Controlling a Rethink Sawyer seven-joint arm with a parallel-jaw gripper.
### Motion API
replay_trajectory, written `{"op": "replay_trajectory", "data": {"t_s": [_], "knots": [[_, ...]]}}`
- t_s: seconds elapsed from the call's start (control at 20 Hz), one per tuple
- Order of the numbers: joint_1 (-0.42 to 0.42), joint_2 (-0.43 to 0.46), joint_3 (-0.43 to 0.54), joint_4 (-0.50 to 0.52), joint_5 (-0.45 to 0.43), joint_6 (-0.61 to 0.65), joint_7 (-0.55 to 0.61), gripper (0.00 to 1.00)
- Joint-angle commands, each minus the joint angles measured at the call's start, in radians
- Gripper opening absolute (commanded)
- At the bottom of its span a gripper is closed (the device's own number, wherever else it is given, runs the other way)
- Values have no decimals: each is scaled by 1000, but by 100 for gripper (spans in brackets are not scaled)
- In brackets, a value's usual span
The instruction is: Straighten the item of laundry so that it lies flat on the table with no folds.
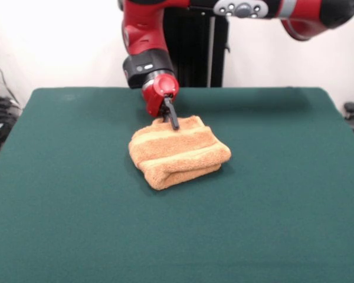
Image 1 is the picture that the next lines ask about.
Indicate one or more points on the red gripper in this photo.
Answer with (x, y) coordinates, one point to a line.
(154, 94)

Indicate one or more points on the orange terry towel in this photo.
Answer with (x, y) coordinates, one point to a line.
(177, 153)

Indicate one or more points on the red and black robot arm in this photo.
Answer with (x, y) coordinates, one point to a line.
(144, 32)

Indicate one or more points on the dark green table cloth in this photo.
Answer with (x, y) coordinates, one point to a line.
(76, 224)

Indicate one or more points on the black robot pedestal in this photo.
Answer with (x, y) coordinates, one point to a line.
(194, 50)

